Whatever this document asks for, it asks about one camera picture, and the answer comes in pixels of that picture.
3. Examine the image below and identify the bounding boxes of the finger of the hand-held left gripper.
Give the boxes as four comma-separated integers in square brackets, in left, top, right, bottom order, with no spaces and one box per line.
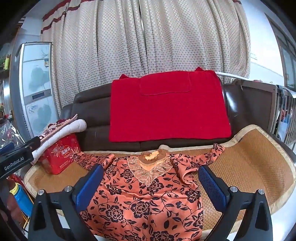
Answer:
[20,136,41,151]

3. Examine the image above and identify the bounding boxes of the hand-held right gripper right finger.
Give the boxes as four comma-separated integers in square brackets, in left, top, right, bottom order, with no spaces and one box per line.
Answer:
[198,164,274,241]

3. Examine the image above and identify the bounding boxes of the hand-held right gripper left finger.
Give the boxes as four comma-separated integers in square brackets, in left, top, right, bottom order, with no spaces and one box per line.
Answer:
[28,164,105,241]

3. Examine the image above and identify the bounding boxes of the orange floral blouse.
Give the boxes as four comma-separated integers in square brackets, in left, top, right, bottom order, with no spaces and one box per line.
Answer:
[72,143,226,241]

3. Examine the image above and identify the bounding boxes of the clear plastic wrap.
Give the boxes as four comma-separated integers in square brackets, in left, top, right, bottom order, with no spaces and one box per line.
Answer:
[0,113,29,149]

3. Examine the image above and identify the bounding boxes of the red printed box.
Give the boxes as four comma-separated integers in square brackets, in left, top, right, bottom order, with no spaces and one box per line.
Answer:
[38,133,82,175]

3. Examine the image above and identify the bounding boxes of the blue bottle with yellow cap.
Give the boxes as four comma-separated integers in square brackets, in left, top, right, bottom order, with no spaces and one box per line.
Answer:
[9,182,34,218]

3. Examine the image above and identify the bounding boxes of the white quilted floral blanket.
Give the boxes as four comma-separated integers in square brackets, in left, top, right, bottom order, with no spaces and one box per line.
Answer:
[31,114,87,165]

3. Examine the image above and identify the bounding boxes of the woven rattan seat mat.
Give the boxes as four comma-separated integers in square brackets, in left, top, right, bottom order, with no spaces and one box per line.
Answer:
[23,125,296,218]

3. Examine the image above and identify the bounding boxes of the silver refrigerator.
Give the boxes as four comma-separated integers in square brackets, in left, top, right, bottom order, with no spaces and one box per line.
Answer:
[9,42,59,142]

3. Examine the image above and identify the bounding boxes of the brown leather sofa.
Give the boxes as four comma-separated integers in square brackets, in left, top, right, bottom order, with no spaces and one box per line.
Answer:
[59,77,245,152]

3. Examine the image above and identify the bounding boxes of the red cloth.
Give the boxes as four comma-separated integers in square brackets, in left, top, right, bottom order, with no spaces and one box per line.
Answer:
[109,67,232,143]

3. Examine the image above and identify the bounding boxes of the wooden slatted crib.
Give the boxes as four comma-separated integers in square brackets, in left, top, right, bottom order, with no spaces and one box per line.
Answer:
[232,79,296,145]

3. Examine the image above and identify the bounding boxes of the white metal bar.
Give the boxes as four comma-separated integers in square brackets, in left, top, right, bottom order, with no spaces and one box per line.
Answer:
[216,72,245,80]

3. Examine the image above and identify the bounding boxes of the brown framed window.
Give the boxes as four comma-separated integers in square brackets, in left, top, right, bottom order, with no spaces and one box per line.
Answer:
[265,14,296,91]

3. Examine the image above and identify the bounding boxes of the beige dotted curtain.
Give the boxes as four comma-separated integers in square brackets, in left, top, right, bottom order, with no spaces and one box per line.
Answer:
[40,0,251,116]

